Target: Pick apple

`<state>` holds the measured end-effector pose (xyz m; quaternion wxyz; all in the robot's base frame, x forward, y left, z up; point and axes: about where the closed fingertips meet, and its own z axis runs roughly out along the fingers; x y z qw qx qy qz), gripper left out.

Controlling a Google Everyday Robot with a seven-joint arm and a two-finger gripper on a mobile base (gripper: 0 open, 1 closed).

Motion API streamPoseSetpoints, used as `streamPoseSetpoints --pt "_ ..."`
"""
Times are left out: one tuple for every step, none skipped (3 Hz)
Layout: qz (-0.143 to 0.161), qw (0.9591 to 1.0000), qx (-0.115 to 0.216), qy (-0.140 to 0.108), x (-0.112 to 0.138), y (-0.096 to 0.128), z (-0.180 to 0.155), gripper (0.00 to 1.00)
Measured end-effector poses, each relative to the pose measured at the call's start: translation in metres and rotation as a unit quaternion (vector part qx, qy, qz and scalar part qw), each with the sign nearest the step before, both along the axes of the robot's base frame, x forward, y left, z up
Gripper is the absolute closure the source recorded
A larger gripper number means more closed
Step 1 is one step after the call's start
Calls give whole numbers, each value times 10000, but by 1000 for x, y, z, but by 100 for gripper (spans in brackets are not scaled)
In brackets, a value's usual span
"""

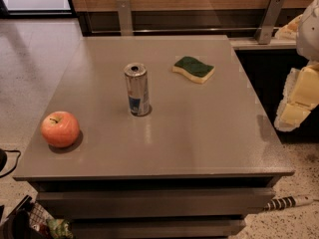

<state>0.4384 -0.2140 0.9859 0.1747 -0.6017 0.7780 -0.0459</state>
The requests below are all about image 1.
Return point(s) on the metal bracket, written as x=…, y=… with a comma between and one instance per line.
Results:
x=125, y=17
x=264, y=32

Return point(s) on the right metal bracket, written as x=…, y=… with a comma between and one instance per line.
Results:
x=264, y=32

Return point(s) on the green yellow sponge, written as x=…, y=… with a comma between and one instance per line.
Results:
x=193, y=69

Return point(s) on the silver blue drink can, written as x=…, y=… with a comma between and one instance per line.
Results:
x=136, y=76

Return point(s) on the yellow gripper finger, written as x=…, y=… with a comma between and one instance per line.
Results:
x=289, y=31
x=300, y=97

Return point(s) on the left metal bracket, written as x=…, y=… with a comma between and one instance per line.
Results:
x=125, y=17

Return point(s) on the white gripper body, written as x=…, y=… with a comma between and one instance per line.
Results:
x=309, y=34

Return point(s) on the green snack bag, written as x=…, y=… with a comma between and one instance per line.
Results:
x=60, y=229

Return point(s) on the grey drawer cabinet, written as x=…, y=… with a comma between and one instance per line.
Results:
x=203, y=158

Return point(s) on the metal rail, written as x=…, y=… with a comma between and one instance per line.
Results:
x=198, y=31

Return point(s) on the red apple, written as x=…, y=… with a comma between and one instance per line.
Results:
x=60, y=129

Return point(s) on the black bin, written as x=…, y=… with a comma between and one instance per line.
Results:
x=17, y=226

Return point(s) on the striped black white handle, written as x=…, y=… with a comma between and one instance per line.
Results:
x=288, y=202

